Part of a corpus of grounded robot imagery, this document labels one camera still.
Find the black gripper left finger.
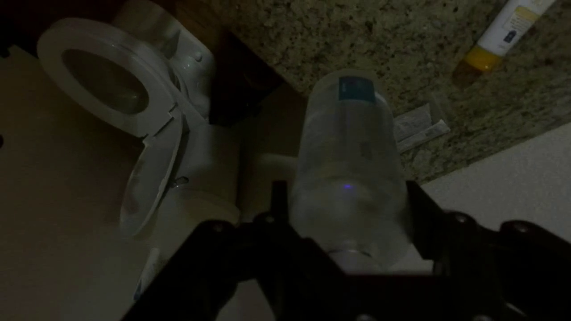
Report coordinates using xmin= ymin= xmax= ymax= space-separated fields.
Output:
xmin=267 ymin=179 xmax=294 ymax=232

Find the clear plastic bottle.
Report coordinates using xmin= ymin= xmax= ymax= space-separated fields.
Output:
xmin=285 ymin=68 xmax=413 ymax=275

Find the white sachet packet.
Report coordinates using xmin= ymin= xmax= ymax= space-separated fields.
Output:
xmin=390 ymin=102 xmax=435 ymax=143
xmin=395 ymin=116 xmax=451 ymax=155

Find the white toilet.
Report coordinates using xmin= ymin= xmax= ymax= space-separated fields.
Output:
xmin=33 ymin=0 xmax=301 ymax=321

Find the white tube orange cap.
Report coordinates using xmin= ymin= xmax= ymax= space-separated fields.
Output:
xmin=461 ymin=0 xmax=558 ymax=75

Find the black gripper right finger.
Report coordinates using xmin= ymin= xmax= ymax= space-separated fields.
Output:
xmin=404 ymin=179 xmax=449 ymax=264

